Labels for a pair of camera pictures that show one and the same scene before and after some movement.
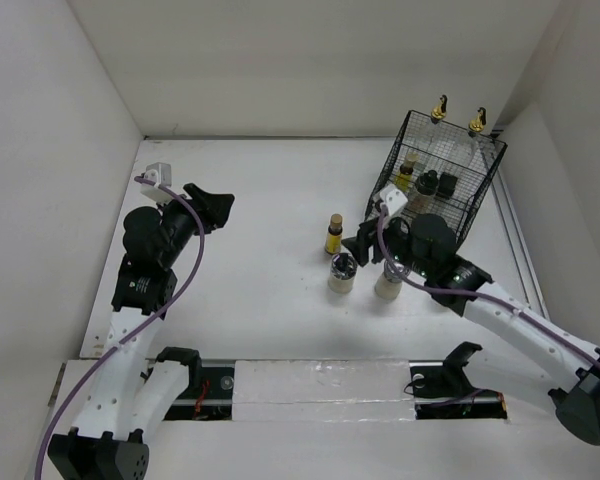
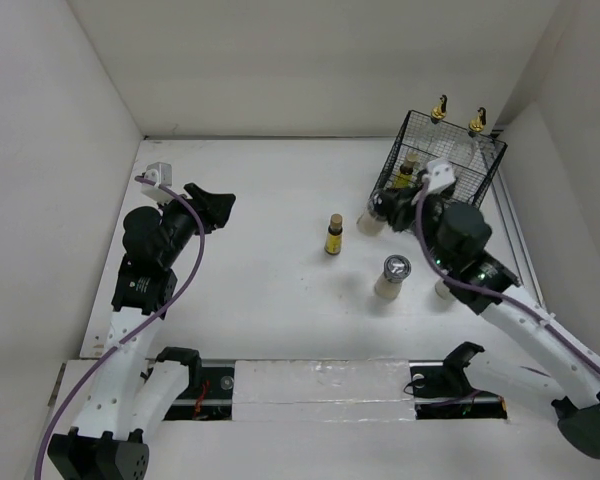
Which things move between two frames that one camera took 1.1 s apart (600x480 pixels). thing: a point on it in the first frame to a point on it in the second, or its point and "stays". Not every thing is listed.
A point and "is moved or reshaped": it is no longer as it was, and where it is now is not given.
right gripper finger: [359, 247] to [399, 217]
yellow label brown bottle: [334, 235] stays
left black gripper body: [182, 221] stays
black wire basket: [433, 168] stays
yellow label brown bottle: [403, 180] stays
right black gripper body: [399, 241] to [431, 217]
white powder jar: [342, 273] is moved or reshaped
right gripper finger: [368, 230] to [401, 198]
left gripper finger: [199, 194] stays
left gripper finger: [217, 214] stays
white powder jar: [390, 283] stays
